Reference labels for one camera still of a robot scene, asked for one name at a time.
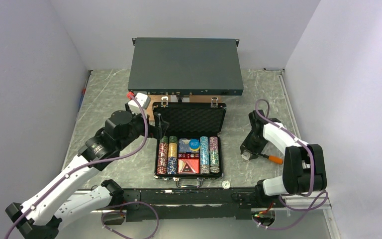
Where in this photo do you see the red triangle card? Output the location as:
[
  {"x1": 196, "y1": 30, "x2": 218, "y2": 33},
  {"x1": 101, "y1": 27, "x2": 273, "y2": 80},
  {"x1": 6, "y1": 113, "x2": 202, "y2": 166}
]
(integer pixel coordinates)
[{"x1": 178, "y1": 160, "x2": 197, "y2": 174}]

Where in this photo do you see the white poker chip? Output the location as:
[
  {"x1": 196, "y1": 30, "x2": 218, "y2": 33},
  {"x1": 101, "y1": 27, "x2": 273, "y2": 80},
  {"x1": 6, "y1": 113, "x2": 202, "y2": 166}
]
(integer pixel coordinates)
[
  {"x1": 221, "y1": 180, "x2": 231, "y2": 189},
  {"x1": 210, "y1": 166, "x2": 220, "y2": 174},
  {"x1": 241, "y1": 152, "x2": 251, "y2": 161}
]

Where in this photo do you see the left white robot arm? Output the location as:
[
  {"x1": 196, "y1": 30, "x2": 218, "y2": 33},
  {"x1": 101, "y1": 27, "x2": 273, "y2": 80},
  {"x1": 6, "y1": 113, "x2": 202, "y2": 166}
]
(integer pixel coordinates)
[{"x1": 5, "y1": 104, "x2": 169, "y2": 239}]

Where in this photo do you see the orange handled screwdriver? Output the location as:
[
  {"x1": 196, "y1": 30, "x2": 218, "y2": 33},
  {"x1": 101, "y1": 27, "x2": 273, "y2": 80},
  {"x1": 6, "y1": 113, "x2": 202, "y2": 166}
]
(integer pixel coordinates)
[{"x1": 260, "y1": 154, "x2": 284, "y2": 165}]

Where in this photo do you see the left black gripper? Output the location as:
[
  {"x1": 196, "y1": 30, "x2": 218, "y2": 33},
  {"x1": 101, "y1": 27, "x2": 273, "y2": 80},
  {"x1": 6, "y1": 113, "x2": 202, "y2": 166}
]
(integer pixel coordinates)
[{"x1": 117, "y1": 103, "x2": 169, "y2": 151}]

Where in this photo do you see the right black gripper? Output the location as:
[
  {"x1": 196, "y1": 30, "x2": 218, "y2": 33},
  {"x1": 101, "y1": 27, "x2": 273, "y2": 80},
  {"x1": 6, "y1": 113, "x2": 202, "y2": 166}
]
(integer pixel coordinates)
[{"x1": 240, "y1": 130, "x2": 268, "y2": 159}]

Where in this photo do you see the light blue chip column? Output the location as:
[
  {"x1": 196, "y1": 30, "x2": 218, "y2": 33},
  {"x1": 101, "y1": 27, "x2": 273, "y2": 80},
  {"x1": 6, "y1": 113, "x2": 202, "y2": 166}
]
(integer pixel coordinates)
[{"x1": 199, "y1": 136, "x2": 210, "y2": 174}]

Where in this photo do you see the wooden board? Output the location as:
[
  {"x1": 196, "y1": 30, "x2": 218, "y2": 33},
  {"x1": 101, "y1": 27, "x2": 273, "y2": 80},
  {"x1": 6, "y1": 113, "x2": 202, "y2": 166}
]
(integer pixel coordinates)
[{"x1": 146, "y1": 95, "x2": 222, "y2": 121}]

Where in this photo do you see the red dice row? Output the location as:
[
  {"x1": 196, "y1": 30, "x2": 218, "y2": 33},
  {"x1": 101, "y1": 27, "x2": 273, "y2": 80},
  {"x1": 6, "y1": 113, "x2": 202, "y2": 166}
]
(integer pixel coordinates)
[{"x1": 178, "y1": 153, "x2": 200, "y2": 159}]

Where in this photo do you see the black poker chip case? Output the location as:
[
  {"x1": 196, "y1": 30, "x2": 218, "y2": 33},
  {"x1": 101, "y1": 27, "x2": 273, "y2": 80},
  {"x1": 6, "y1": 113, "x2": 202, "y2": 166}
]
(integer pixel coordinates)
[{"x1": 152, "y1": 97, "x2": 227, "y2": 188}]

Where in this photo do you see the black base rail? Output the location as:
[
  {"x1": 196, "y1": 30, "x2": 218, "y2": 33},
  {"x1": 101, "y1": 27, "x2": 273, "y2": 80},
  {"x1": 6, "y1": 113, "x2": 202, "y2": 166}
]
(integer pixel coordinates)
[{"x1": 90, "y1": 186, "x2": 278, "y2": 222}]

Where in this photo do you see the dark rack-mount server unit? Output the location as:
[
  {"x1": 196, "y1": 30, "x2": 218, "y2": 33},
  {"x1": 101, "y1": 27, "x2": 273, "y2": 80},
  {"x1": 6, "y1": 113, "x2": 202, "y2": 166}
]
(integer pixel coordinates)
[{"x1": 127, "y1": 37, "x2": 244, "y2": 96}]

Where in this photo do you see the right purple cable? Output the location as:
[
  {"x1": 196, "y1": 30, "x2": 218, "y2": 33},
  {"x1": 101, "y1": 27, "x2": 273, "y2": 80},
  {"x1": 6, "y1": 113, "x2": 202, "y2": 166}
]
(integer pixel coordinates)
[{"x1": 252, "y1": 99, "x2": 329, "y2": 231}]

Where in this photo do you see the blue playing card deck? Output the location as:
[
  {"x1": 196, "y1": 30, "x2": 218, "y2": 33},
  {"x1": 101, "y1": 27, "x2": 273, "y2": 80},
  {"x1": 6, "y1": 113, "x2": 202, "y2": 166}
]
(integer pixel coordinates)
[{"x1": 178, "y1": 138, "x2": 198, "y2": 153}]

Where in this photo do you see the red green chip column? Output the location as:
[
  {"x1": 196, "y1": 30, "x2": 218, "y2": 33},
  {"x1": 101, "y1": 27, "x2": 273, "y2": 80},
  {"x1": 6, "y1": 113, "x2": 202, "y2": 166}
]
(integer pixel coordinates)
[{"x1": 156, "y1": 136, "x2": 169, "y2": 175}]

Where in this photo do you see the blue dealer button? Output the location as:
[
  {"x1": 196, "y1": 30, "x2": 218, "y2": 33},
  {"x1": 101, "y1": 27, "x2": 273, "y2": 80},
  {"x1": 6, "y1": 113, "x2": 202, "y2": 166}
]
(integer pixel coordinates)
[{"x1": 189, "y1": 139, "x2": 200, "y2": 151}]

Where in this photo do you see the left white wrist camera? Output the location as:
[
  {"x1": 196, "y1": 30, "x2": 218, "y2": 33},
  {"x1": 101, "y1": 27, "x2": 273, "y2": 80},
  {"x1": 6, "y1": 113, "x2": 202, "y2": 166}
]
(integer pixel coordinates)
[{"x1": 127, "y1": 92, "x2": 151, "y2": 114}]

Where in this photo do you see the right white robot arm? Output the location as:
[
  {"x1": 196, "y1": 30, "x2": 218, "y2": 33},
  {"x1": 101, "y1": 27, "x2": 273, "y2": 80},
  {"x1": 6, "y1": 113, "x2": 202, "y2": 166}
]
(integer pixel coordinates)
[{"x1": 240, "y1": 110, "x2": 327, "y2": 207}]

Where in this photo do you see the green yellow blue chip column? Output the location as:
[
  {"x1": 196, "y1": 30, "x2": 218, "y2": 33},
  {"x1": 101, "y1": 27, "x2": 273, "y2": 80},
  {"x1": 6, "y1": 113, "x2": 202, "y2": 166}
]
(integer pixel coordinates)
[{"x1": 167, "y1": 136, "x2": 178, "y2": 175}]

